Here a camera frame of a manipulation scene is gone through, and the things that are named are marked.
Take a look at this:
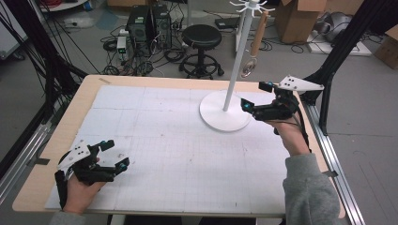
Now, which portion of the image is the person's left hand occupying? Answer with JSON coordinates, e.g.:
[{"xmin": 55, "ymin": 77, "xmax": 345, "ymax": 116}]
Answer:
[{"xmin": 64, "ymin": 173, "xmax": 107, "ymax": 216}]

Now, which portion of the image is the flat black box on floor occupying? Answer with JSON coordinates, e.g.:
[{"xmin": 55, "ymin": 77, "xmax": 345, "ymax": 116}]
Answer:
[{"xmin": 214, "ymin": 16, "xmax": 240, "ymax": 31}]

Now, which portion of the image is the white box with green light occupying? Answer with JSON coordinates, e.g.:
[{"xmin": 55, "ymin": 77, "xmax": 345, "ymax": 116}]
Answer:
[{"xmin": 115, "ymin": 36, "xmax": 129, "ymax": 54}]

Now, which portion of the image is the white flat board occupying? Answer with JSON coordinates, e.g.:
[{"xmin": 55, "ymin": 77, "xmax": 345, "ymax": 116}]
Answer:
[{"xmin": 305, "ymin": 31, "xmax": 373, "ymax": 57}]

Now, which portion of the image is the aluminium rail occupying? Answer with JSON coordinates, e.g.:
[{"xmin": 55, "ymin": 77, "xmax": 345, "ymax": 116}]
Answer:
[
  {"xmin": 0, "ymin": 123, "xmax": 53, "ymax": 204},
  {"xmin": 301, "ymin": 101, "xmax": 366, "ymax": 225}
]

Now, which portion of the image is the black computer tower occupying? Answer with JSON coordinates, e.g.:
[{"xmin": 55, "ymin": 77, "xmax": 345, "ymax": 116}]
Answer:
[
  {"xmin": 151, "ymin": 3, "xmax": 174, "ymax": 50},
  {"xmin": 125, "ymin": 5, "xmax": 156, "ymax": 58}
]

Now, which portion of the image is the white gridded table mat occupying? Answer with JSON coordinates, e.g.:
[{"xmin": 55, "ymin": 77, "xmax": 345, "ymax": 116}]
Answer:
[{"xmin": 44, "ymin": 84, "xmax": 301, "ymax": 218}]

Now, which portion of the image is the white hook rack stand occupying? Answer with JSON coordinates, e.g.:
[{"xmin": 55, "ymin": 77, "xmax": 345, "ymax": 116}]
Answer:
[{"xmin": 199, "ymin": 0, "xmax": 276, "ymax": 132}]

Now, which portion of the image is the grey rounded appliance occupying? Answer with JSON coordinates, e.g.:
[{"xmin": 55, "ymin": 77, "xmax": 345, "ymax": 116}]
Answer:
[{"xmin": 315, "ymin": 11, "xmax": 353, "ymax": 43}]

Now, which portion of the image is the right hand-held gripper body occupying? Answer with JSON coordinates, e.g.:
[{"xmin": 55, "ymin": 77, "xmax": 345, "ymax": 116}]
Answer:
[{"xmin": 252, "ymin": 74, "xmax": 325, "ymax": 122}]

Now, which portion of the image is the black metal frame stand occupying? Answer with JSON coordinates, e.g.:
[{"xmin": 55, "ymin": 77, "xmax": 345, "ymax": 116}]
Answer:
[
  {"xmin": 293, "ymin": 0, "xmax": 398, "ymax": 136},
  {"xmin": 0, "ymin": 0, "xmax": 89, "ymax": 125}
]

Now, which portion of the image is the small cardboard box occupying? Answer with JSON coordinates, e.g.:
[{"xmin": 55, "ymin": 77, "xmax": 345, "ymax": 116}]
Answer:
[{"xmin": 373, "ymin": 24, "xmax": 398, "ymax": 70}]

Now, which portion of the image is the black wrist strap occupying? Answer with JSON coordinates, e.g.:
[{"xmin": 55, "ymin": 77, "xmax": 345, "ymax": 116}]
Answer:
[{"xmin": 54, "ymin": 170, "xmax": 69, "ymax": 210}]

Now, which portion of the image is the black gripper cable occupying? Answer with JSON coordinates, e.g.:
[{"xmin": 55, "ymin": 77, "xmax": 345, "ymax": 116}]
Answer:
[{"xmin": 292, "ymin": 102, "xmax": 313, "ymax": 154}]

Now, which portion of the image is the coiled black cable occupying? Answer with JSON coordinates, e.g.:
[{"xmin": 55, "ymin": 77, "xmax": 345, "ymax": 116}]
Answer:
[{"xmin": 250, "ymin": 39, "xmax": 273, "ymax": 53}]

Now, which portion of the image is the black round stool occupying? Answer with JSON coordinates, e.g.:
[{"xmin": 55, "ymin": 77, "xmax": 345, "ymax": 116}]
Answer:
[{"xmin": 178, "ymin": 23, "xmax": 225, "ymax": 80}]

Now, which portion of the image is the large open cardboard box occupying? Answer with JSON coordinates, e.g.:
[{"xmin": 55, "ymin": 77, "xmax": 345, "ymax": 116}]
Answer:
[{"xmin": 274, "ymin": 0, "xmax": 330, "ymax": 44}]

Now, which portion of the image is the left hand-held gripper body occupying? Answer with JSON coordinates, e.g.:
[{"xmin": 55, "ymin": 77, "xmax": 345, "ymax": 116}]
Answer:
[{"xmin": 57, "ymin": 139, "xmax": 116, "ymax": 186}]

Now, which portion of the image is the person's right hand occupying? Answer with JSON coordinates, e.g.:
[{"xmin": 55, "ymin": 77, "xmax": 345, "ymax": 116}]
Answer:
[{"xmin": 268, "ymin": 117, "xmax": 311, "ymax": 157}]

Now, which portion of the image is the metal strainer with wooden handle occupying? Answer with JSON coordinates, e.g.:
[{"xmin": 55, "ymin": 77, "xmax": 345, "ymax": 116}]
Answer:
[{"xmin": 240, "ymin": 10, "xmax": 270, "ymax": 79}]

